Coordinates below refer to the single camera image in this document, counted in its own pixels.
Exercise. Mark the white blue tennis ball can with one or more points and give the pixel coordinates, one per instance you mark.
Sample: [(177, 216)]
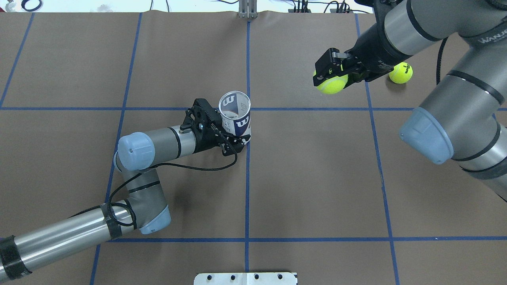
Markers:
[(234, 108)]

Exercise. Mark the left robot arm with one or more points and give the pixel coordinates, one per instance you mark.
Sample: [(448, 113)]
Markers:
[(137, 157)]

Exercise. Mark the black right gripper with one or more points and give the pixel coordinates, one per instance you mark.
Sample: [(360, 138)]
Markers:
[(369, 48)]

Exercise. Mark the yellow tennis ball far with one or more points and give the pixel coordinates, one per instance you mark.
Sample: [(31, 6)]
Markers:
[(401, 73)]

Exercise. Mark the yellow Wilson tennis ball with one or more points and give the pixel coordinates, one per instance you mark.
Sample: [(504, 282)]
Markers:
[(334, 85)]

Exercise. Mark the aluminium frame post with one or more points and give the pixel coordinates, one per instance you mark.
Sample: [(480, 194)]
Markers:
[(247, 9)]

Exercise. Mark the white mounting plate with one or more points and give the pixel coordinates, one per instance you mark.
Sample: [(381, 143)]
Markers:
[(247, 278)]

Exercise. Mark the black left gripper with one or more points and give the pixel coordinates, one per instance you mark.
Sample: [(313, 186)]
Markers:
[(205, 141)]

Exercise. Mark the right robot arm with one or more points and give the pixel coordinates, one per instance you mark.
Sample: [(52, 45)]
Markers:
[(456, 120)]

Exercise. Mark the brown paper table cover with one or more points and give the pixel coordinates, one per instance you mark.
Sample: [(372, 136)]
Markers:
[(326, 189)]

